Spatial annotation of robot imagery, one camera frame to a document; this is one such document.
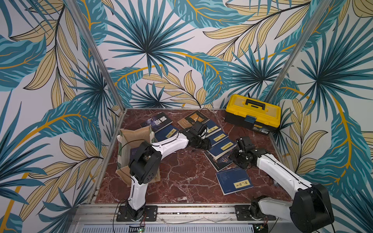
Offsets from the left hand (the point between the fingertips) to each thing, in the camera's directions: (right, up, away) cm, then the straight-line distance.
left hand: (208, 147), depth 88 cm
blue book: (-27, +9, +15) cm, 32 cm away
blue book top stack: (+6, +12, +19) cm, 23 cm away
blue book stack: (+8, +5, +13) cm, 16 cm away
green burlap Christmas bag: (-47, +6, -6) cm, 48 cm away
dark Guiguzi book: (+8, -10, +3) cm, 13 cm away
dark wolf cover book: (-35, +16, +22) cm, 44 cm away
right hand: (+13, -6, -2) cm, 15 cm away
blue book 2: (+14, -18, -4) cm, 23 cm away
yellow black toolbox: (+30, +21, +9) cm, 38 cm away
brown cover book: (-5, +21, +27) cm, 34 cm away
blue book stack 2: (+9, -1, +7) cm, 12 cm away
